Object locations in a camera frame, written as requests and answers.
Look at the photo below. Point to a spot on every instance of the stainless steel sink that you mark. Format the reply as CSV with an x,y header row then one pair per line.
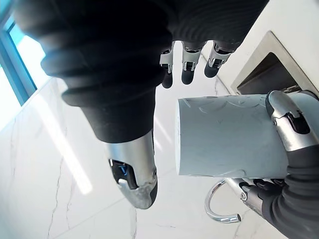
x,y
269,67

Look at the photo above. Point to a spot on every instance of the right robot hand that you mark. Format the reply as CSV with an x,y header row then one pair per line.
x,y
104,62

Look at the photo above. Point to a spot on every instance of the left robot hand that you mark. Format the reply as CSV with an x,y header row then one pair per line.
x,y
301,189

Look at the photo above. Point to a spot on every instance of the blue window frame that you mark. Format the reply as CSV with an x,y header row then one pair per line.
x,y
21,69

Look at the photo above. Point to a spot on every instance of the grey cup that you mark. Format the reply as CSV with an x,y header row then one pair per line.
x,y
224,137

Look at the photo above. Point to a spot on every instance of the chrome curved faucet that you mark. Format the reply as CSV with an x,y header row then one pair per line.
x,y
207,206

